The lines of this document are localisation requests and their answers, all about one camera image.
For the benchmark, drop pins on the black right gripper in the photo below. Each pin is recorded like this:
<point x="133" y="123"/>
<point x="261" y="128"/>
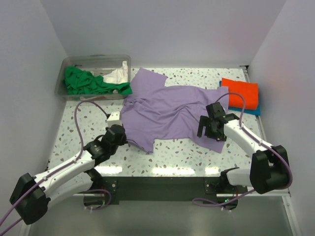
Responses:
<point x="205" y="121"/>

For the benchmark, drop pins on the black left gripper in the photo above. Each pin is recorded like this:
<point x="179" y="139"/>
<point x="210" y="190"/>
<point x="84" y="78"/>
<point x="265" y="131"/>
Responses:
<point x="123" y="140"/>

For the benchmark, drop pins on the purple t shirt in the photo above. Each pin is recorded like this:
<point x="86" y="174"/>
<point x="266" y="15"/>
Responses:
<point x="155" y="111"/>

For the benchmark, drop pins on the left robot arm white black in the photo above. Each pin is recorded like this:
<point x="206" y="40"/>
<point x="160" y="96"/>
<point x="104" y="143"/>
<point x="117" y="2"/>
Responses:
<point x="32" y="194"/>

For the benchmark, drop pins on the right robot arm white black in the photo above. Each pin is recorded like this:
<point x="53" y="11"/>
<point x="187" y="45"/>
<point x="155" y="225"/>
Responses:
<point x="269" y="169"/>

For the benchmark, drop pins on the teal folded t shirt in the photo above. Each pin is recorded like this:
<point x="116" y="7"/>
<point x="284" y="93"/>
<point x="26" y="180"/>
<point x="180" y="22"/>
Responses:
<point x="251" y="111"/>

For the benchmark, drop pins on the orange folded t shirt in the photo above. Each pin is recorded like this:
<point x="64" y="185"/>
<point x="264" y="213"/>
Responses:
<point x="243" y="93"/>

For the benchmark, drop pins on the white t shirt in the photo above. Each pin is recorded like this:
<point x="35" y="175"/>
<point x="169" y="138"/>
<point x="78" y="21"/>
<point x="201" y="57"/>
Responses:
<point x="117" y="76"/>

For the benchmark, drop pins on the green t shirt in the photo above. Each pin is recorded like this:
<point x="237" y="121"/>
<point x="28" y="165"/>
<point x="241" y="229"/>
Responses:
<point x="80" y="82"/>

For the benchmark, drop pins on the clear plastic bin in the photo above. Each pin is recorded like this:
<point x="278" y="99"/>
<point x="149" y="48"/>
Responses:
<point x="97" y="65"/>

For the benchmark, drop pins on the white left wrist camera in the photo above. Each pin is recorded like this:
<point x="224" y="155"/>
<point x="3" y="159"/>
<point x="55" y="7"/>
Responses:
<point x="114" y="119"/>

